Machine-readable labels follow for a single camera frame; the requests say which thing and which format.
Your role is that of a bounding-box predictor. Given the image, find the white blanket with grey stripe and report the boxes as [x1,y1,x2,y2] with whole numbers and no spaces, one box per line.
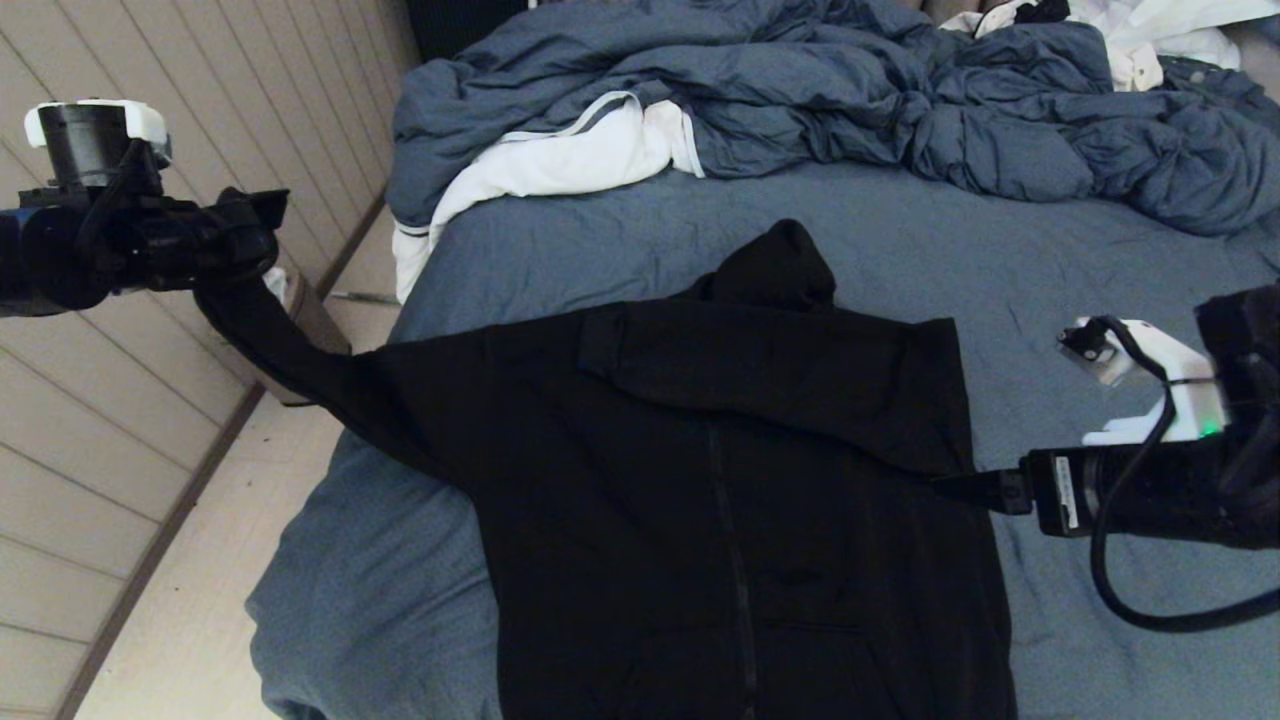
[392,90,706,304]

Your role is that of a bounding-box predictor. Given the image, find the blue denim shirt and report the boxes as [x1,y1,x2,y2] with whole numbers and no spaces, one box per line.
[1160,55,1280,136]

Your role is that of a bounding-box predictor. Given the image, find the black zip hoodie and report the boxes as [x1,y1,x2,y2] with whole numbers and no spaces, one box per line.
[192,220,1019,720]

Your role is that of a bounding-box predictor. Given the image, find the brown trash bin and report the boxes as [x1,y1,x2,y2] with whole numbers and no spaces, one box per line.
[262,270,353,408]

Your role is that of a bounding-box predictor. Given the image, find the blue bed sheet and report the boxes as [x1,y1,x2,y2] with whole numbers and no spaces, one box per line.
[247,160,1280,720]

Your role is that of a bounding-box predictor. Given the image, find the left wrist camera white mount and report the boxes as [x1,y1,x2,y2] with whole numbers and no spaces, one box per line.
[24,98,173,167]

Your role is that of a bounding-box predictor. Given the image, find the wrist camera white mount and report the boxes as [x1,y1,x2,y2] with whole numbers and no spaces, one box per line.
[24,98,173,167]
[1057,316,1228,447]

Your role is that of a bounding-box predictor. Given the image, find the crumpled blue duvet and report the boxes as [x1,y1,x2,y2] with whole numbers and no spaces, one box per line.
[385,0,1280,271]

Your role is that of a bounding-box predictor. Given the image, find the white crumpled clothes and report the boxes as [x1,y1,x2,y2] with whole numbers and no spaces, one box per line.
[940,0,1280,93]

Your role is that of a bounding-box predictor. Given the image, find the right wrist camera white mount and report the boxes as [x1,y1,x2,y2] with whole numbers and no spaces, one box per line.
[1057,316,1228,447]

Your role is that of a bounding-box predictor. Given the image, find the small black garment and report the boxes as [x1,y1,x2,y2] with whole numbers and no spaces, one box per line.
[985,0,1073,25]

